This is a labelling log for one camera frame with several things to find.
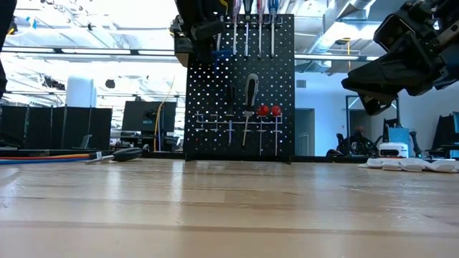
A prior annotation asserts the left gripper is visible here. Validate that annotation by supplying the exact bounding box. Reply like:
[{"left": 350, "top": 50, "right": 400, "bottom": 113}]
[{"left": 174, "top": 0, "right": 230, "bottom": 67}]

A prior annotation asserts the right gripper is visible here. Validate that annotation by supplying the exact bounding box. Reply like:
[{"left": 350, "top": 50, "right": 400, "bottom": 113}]
[{"left": 341, "top": 3, "right": 459, "bottom": 116}]

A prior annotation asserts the blue T-handle hex key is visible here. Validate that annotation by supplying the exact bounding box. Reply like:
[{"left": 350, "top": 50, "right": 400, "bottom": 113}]
[{"left": 211, "top": 49, "right": 233, "bottom": 75}]

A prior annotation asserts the large red-handled screwdriver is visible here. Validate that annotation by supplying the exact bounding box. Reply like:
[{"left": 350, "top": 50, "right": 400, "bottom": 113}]
[{"left": 231, "top": 0, "right": 242, "bottom": 55}]

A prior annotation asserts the grey black handled screwdriver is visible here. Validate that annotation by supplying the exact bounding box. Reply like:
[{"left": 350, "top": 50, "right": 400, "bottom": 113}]
[
  {"left": 242, "top": 73, "right": 260, "bottom": 148},
  {"left": 242, "top": 0, "right": 254, "bottom": 60}
]

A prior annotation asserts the small red-handled screwdriver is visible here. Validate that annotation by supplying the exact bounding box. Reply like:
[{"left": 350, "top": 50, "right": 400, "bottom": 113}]
[{"left": 256, "top": 0, "right": 266, "bottom": 58}]

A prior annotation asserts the red-handled wiha tool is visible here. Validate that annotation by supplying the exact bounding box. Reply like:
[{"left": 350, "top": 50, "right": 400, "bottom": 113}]
[
  {"left": 256, "top": 105, "right": 270, "bottom": 156},
  {"left": 270, "top": 105, "right": 283, "bottom": 156}
]

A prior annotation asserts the small blue-handled screwdriver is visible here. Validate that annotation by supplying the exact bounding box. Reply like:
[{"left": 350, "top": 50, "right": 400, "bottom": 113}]
[{"left": 268, "top": 0, "right": 280, "bottom": 57}]

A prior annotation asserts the slim black-handled screwdriver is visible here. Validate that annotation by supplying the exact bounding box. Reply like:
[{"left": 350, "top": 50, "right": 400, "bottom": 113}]
[{"left": 85, "top": 146, "right": 144, "bottom": 166}]

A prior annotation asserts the black plastic pegboard bin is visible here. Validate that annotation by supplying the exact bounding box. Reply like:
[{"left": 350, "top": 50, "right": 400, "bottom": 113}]
[{"left": 174, "top": 34, "right": 197, "bottom": 68}]

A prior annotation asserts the blue box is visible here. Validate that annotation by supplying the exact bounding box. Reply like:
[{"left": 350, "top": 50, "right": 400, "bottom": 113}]
[{"left": 388, "top": 127, "right": 412, "bottom": 144}]

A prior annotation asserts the person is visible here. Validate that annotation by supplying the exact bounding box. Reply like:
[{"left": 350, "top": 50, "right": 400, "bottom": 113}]
[{"left": 336, "top": 125, "right": 379, "bottom": 158}]

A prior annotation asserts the white box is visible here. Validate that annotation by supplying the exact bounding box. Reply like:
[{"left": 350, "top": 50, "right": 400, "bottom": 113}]
[{"left": 379, "top": 142, "right": 409, "bottom": 158}]

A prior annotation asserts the black metal pegboard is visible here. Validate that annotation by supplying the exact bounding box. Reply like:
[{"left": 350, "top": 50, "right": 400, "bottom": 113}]
[{"left": 184, "top": 13, "right": 295, "bottom": 163}]

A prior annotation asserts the white work glove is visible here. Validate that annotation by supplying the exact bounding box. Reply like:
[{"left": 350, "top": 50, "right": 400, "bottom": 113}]
[{"left": 358, "top": 156, "right": 459, "bottom": 174}]

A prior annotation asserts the grey door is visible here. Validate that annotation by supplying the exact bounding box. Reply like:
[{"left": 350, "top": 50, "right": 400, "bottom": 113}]
[{"left": 294, "top": 107, "right": 316, "bottom": 157}]

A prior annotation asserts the white column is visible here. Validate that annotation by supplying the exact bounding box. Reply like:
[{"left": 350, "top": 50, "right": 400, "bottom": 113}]
[{"left": 65, "top": 76, "right": 97, "bottom": 108}]

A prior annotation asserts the black metal gantry frame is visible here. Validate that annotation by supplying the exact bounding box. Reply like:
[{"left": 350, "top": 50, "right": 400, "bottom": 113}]
[{"left": 346, "top": 95, "right": 401, "bottom": 144}]

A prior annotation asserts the yellow ceiling pendant cord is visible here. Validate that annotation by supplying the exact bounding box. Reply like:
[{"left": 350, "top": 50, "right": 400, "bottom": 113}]
[{"left": 336, "top": 37, "right": 354, "bottom": 72}]

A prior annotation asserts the silver wire hook rack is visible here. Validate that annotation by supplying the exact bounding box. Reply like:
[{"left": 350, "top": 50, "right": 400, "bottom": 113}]
[{"left": 194, "top": 110, "right": 284, "bottom": 143}]

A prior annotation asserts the yellow hanging cable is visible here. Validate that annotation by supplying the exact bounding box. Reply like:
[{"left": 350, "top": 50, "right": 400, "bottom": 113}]
[{"left": 153, "top": 77, "right": 176, "bottom": 152}]

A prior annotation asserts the coloured wire harness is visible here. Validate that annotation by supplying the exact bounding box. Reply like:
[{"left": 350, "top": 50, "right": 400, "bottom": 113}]
[{"left": 0, "top": 151, "right": 105, "bottom": 165}]

